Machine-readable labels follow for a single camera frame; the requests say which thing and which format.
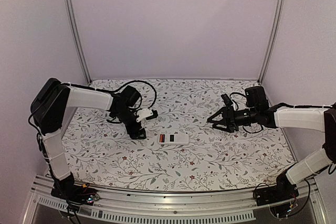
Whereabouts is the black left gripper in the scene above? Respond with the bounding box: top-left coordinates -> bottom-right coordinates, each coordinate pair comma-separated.
114,108 -> 146,140

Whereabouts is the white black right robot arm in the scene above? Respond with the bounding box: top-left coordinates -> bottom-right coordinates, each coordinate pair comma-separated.
207,86 -> 335,201

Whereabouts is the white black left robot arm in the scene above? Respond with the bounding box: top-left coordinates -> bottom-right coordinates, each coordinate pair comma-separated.
28,78 -> 158,200

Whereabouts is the aluminium front rail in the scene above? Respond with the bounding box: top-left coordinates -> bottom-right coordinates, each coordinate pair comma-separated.
22,175 -> 329,223

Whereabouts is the white remote control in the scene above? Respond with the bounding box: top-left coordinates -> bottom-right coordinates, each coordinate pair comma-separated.
158,133 -> 189,145

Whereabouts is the right aluminium frame post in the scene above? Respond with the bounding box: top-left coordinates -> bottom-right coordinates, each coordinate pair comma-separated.
258,0 -> 285,84

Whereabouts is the floral patterned table mat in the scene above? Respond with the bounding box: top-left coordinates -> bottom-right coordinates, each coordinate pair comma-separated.
62,79 -> 295,191

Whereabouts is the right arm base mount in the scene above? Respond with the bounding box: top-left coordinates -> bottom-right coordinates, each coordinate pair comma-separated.
253,184 -> 299,206

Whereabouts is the aluminium frame post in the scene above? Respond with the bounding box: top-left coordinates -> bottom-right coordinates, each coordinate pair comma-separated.
64,0 -> 92,84
258,0 -> 285,84

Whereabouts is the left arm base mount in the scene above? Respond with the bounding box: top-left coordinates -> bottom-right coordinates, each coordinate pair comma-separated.
51,182 -> 100,205

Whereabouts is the left aluminium frame post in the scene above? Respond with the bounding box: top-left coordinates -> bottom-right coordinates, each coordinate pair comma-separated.
64,0 -> 92,84

